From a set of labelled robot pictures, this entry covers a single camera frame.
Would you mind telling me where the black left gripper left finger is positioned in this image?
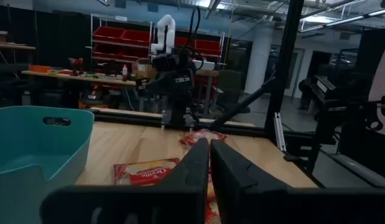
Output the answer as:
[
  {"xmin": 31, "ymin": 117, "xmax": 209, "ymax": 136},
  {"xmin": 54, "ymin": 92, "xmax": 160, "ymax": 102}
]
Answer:
[{"xmin": 39, "ymin": 138, "xmax": 210, "ymax": 224}]

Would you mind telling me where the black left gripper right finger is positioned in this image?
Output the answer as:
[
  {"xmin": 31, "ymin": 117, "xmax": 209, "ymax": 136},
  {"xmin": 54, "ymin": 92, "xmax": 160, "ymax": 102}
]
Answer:
[{"xmin": 210, "ymin": 139, "xmax": 385, "ymax": 224}]

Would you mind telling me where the red popcorn bag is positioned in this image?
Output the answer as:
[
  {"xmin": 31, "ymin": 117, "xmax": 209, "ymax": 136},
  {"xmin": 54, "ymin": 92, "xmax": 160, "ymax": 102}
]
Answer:
[
  {"xmin": 113, "ymin": 157, "xmax": 181, "ymax": 187},
  {"xmin": 179, "ymin": 129, "xmax": 228, "ymax": 147},
  {"xmin": 205, "ymin": 167, "xmax": 223, "ymax": 224}
]

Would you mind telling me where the dark office chair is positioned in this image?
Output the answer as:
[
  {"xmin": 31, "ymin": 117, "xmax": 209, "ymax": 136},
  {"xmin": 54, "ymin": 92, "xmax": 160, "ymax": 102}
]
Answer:
[{"xmin": 215, "ymin": 70, "xmax": 251, "ymax": 114}]

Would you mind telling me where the black machine with label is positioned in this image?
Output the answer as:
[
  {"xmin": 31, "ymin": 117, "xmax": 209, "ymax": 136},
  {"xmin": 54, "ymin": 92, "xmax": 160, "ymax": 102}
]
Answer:
[{"xmin": 299, "ymin": 74, "xmax": 383, "ymax": 175}]

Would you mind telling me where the small wooden side table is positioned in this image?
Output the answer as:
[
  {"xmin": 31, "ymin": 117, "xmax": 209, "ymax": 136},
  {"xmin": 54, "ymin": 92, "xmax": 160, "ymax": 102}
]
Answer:
[{"xmin": 194, "ymin": 69, "xmax": 221, "ymax": 116}]

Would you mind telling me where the cardboard box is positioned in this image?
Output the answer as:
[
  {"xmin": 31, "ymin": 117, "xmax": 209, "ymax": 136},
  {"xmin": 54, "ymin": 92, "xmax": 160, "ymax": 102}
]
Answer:
[{"xmin": 131, "ymin": 58, "xmax": 157, "ymax": 79}]

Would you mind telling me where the white round column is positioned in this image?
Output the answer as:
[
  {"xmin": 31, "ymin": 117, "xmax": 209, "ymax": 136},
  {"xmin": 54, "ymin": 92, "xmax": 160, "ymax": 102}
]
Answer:
[{"xmin": 244, "ymin": 23, "xmax": 276, "ymax": 95}]

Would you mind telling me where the red plastic storage bin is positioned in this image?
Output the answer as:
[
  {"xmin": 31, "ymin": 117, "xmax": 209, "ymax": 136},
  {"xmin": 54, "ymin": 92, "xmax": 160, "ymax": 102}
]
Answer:
[
  {"xmin": 175, "ymin": 36, "xmax": 197, "ymax": 49},
  {"xmin": 118, "ymin": 46, "xmax": 149, "ymax": 62},
  {"xmin": 121, "ymin": 29, "xmax": 151, "ymax": 47},
  {"xmin": 92, "ymin": 26, "xmax": 125, "ymax": 44},
  {"xmin": 91, "ymin": 43, "xmax": 122, "ymax": 58},
  {"xmin": 195, "ymin": 39, "xmax": 222, "ymax": 56}
]

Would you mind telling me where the wooden workbench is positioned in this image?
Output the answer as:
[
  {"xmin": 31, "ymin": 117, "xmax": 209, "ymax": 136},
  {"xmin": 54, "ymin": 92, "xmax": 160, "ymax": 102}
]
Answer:
[{"xmin": 21, "ymin": 70, "xmax": 137, "ymax": 87}]

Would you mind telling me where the teal plastic basket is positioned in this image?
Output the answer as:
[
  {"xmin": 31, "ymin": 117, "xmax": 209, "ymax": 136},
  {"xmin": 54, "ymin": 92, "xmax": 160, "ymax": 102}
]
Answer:
[{"xmin": 0, "ymin": 105, "xmax": 95, "ymax": 224}]

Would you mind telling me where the white metal shelf rack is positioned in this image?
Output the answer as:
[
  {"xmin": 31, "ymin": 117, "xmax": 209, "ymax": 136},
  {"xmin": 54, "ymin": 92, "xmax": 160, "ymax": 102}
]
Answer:
[{"xmin": 90, "ymin": 13, "xmax": 226, "ymax": 70}]

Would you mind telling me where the red and black tool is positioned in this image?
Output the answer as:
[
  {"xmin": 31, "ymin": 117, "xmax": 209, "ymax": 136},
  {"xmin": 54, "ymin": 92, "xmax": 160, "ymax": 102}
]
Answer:
[{"xmin": 68, "ymin": 57, "xmax": 85, "ymax": 77}]

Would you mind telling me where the orange tray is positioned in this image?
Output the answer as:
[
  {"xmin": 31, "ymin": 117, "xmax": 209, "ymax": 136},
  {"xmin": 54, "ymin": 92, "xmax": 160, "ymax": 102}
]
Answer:
[{"xmin": 28, "ymin": 64, "xmax": 53, "ymax": 74}]

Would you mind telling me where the ceiling light bar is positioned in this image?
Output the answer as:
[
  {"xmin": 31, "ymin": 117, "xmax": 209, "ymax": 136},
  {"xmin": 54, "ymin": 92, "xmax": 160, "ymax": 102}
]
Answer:
[{"xmin": 299, "ymin": 7, "xmax": 385, "ymax": 34}]

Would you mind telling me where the wooden wall shelf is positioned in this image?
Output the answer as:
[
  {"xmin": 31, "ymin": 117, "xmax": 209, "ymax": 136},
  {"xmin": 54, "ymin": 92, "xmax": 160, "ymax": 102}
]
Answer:
[{"xmin": 0, "ymin": 42, "xmax": 37, "ymax": 51}]

